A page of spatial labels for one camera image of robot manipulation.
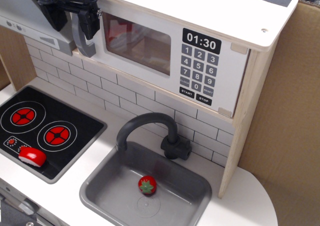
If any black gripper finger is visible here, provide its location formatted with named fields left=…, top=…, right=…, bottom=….
left=39, top=4, right=68, bottom=32
left=77, top=10, right=100, bottom=40

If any white toy microwave door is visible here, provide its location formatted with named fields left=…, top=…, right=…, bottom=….
left=71, top=0, right=251, bottom=119

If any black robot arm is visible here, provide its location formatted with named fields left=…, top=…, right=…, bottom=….
left=36, top=0, right=101, bottom=40

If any white wooden microwave cabinet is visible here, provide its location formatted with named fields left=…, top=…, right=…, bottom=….
left=72, top=0, right=298, bottom=197

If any salmon sushi toy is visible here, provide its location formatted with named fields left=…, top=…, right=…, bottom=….
left=106, top=20, right=144, bottom=51

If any grey toy range hood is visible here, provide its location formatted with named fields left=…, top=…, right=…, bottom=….
left=0, top=0, right=76, bottom=56

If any black toy stovetop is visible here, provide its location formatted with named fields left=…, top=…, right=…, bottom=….
left=0, top=86, right=107, bottom=184

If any red tuna sushi toy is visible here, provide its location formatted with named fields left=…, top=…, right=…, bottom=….
left=18, top=146, right=47, bottom=168

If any dark grey toy faucet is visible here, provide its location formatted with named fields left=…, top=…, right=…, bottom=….
left=115, top=112, right=192, bottom=160

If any grey plastic sink basin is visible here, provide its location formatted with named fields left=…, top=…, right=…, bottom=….
left=79, top=142, right=212, bottom=226

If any red toy strawberry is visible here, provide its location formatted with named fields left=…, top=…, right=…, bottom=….
left=138, top=175, right=157, bottom=195

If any grey oven front panel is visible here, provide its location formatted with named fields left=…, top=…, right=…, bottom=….
left=0, top=179, right=67, bottom=226

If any brown cardboard panel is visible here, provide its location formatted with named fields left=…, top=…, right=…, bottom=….
left=238, top=1, right=320, bottom=226

